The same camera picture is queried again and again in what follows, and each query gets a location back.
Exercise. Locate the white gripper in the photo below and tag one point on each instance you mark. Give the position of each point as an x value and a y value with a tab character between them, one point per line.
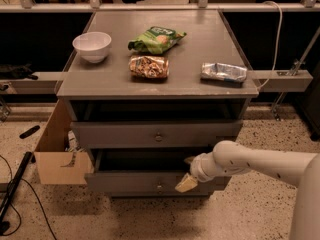
199	169

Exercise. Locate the grey drawer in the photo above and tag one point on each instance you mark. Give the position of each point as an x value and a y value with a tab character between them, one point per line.
158	194
154	134
145	170

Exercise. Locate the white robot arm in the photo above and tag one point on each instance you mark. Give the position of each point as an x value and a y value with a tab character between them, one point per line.
298	169

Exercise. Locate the grey top drawer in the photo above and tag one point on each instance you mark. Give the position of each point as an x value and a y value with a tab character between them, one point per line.
154	134

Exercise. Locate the grey bottom drawer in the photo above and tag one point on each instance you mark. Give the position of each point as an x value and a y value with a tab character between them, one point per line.
158	194

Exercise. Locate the grey drawer cabinet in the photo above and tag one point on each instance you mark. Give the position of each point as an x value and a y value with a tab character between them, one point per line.
107	92

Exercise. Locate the silver blue snack bag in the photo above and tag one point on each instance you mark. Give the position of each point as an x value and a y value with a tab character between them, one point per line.
223	72

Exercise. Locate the brown snack bag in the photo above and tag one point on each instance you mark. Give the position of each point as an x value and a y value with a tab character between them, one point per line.
150	67

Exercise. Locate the cardboard box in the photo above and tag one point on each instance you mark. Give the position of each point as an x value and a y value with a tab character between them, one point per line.
57	163

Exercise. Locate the green chip bag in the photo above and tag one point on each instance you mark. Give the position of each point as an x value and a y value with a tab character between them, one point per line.
156	40

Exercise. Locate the white bowl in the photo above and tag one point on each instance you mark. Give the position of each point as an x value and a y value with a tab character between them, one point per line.
93	47

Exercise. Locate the black floor pole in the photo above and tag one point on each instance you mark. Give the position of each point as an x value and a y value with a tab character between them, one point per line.
10	191

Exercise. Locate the small black floor object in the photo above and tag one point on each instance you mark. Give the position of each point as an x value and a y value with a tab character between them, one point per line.
29	132

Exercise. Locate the black object on ledge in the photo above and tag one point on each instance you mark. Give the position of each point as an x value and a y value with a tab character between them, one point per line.
8	71

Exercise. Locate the metal railing frame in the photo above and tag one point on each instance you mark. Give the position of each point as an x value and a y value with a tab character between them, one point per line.
160	4

